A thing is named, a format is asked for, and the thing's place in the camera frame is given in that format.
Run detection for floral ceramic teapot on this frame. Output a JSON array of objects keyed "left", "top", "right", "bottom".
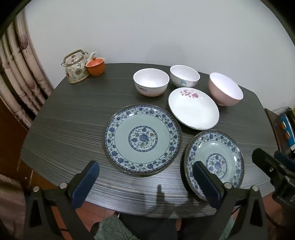
[{"left": 61, "top": 49, "right": 96, "bottom": 84}]

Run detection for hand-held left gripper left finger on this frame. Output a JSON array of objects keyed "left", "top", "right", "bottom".
[{"left": 24, "top": 160, "right": 100, "bottom": 240}]

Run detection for white ribbed bowl dark print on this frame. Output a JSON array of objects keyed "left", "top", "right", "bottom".
[{"left": 133, "top": 68, "right": 170, "bottom": 97}]

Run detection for beige cloth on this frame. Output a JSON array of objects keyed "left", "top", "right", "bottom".
[{"left": 0, "top": 173, "right": 26, "bottom": 240}]

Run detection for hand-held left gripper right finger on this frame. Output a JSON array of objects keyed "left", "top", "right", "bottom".
[{"left": 192, "top": 161, "right": 270, "bottom": 240}]

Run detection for small blue floral plate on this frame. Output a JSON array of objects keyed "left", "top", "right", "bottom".
[{"left": 184, "top": 130, "right": 245, "bottom": 201}]

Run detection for pink bowl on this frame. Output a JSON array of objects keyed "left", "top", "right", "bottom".
[{"left": 209, "top": 72, "right": 244, "bottom": 107}]

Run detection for large blue floral plate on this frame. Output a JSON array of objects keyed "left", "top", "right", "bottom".
[{"left": 102, "top": 104, "right": 182, "bottom": 177}]

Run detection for white plate pink flowers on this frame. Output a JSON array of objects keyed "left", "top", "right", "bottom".
[{"left": 168, "top": 87, "right": 219, "bottom": 130}]

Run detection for green fleece garment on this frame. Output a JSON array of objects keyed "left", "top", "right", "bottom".
[{"left": 92, "top": 213, "right": 233, "bottom": 240}]

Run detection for orange lidded cup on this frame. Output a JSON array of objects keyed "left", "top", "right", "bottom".
[{"left": 85, "top": 57, "right": 105, "bottom": 77}]

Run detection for brown wooden cabinet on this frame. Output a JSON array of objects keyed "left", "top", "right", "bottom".
[{"left": 0, "top": 97, "right": 35, "bottom": 183}]

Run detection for white bowl blue print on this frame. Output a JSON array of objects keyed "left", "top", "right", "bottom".
[{"left": 170, "top": 65, "right": 200, "bottom": 88}]

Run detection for beige patterned curtain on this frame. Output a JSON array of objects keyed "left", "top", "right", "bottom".
[{"left": 0, "top": 9, "right": 54, "bottom": 130}]

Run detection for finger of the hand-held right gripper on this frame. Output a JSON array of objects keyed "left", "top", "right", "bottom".
[
  {"left": 252, "top": 148, "right": 289, "bottom": 181},
  {"left": 274, "top": 150, "right": 295, "bottom": 172}
]

